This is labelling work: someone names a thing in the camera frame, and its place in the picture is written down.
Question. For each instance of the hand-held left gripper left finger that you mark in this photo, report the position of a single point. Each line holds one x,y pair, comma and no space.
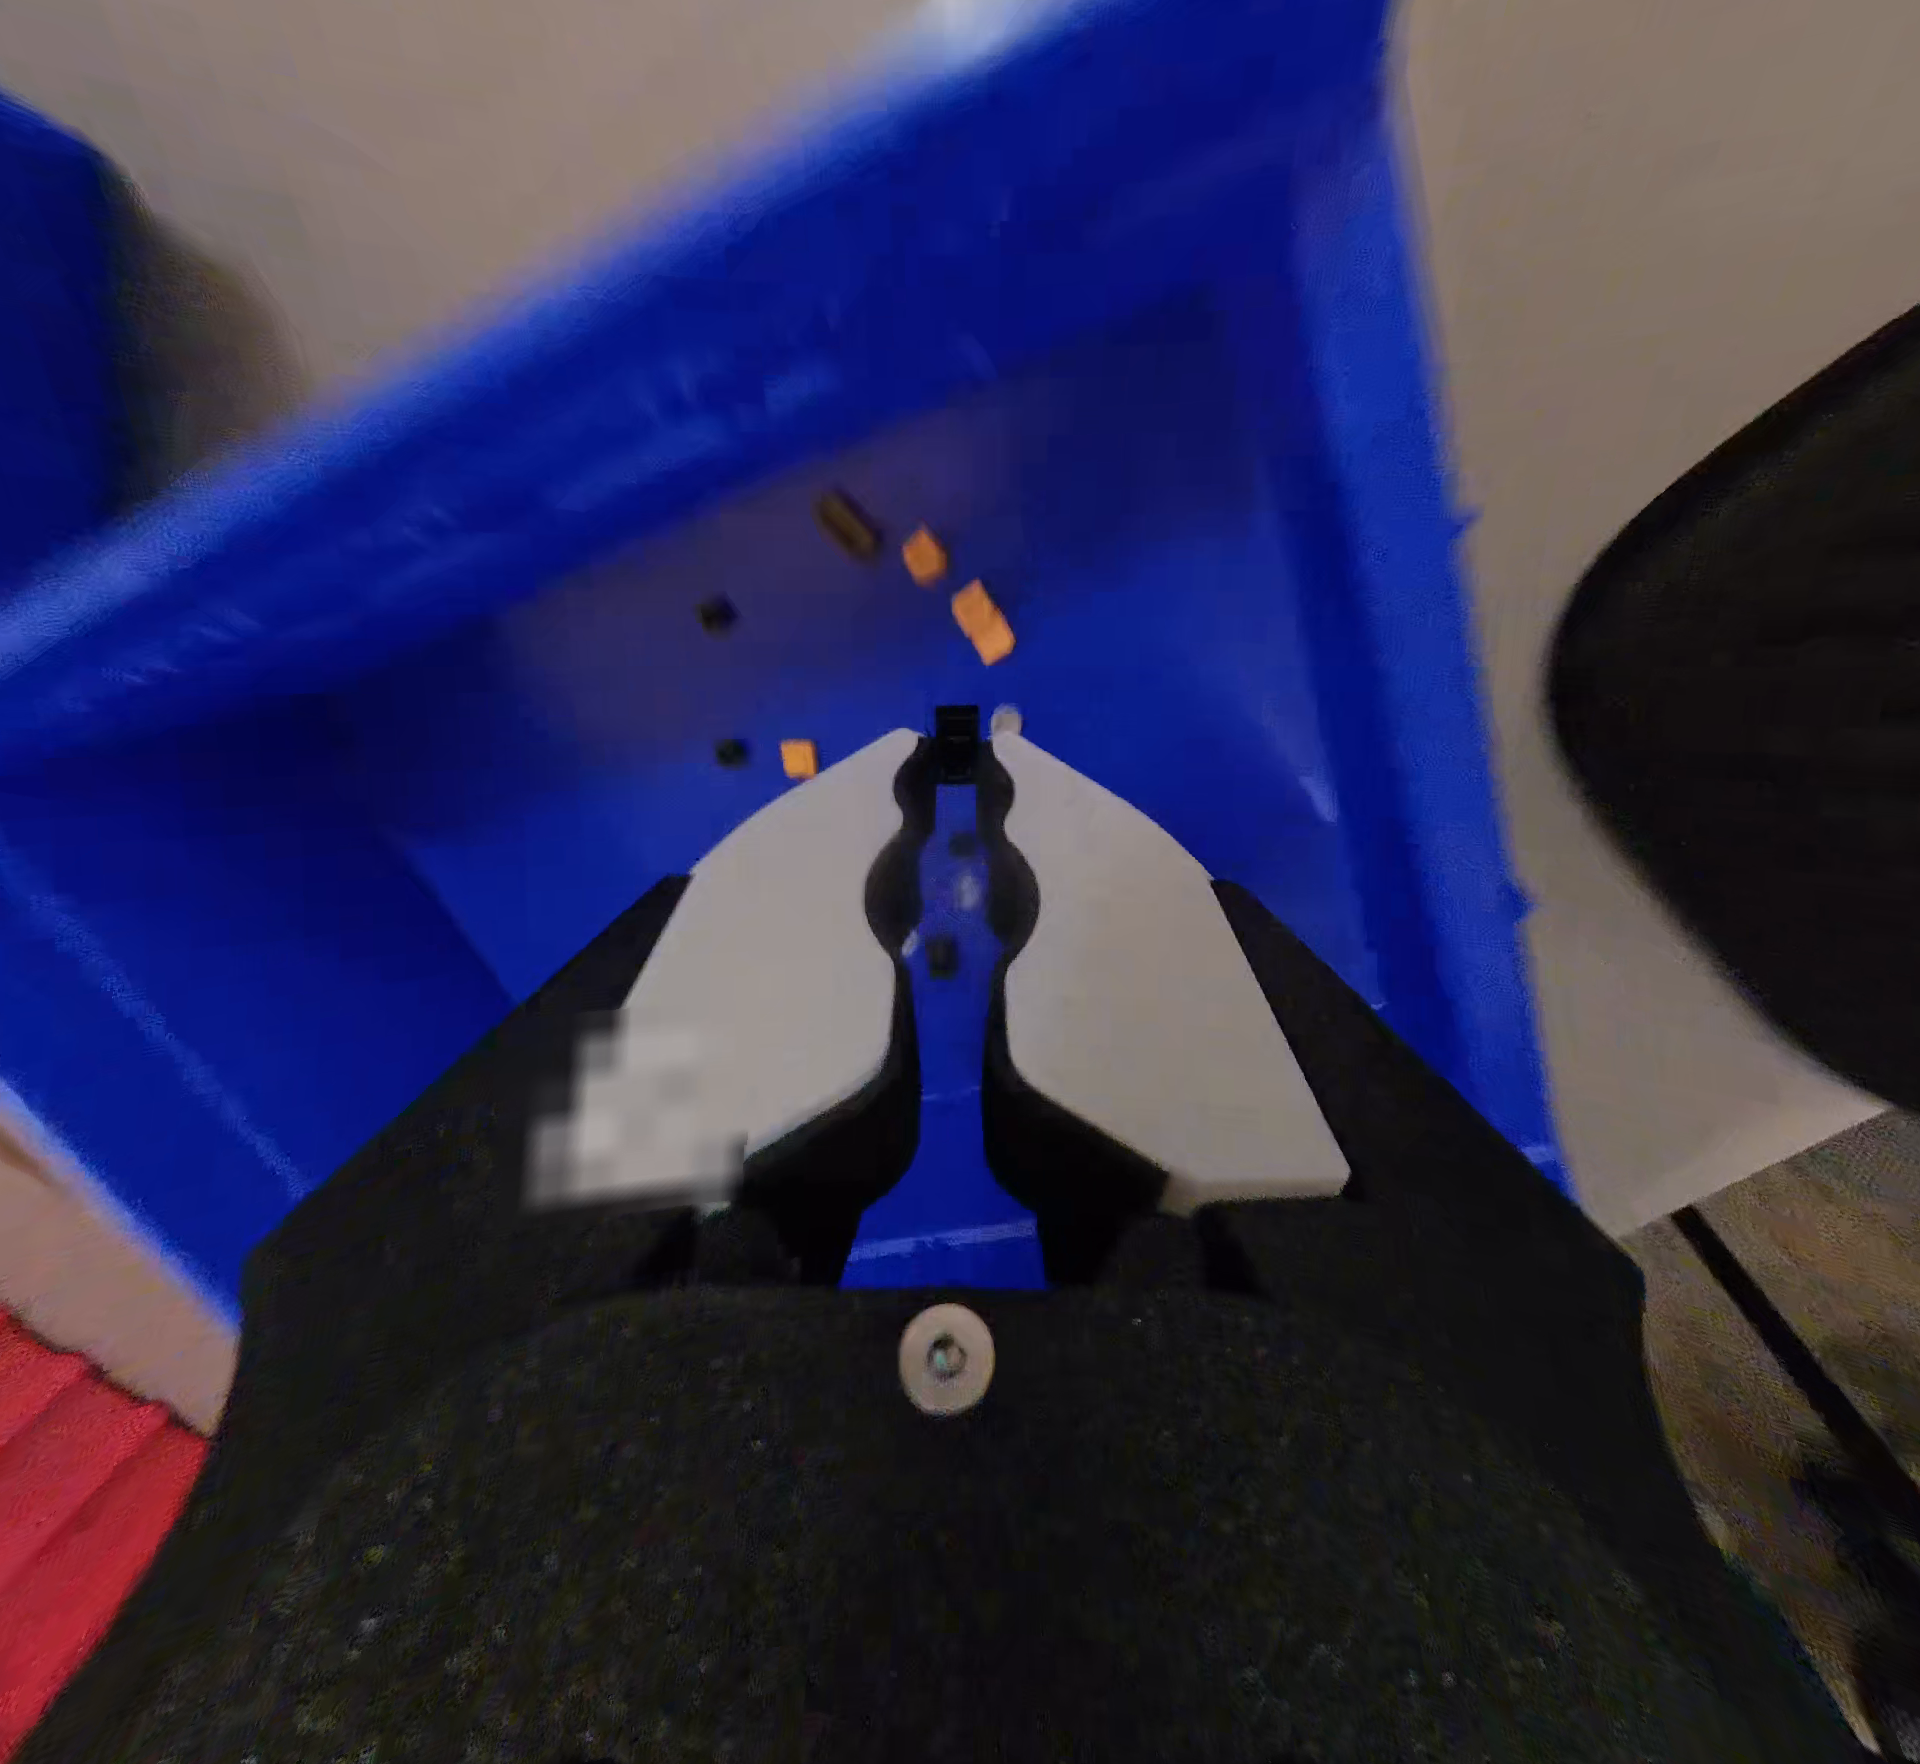
781,925

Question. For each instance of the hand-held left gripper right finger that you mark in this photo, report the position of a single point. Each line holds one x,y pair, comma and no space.
1141,982

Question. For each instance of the small black lego piece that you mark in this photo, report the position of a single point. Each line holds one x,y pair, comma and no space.
956,726

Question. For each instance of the large blue plastic bin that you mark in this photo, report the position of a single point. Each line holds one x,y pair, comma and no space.
1051,294

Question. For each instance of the small orange lego brick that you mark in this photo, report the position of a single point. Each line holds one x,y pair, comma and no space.
799,756
925,555

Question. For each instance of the long orange lego brick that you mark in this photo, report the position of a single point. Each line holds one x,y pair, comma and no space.
984,621

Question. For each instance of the dark brown lego piece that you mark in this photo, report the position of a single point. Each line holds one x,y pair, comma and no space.
849,522

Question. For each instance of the red cloth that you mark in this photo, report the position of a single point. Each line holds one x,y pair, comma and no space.
74,1509

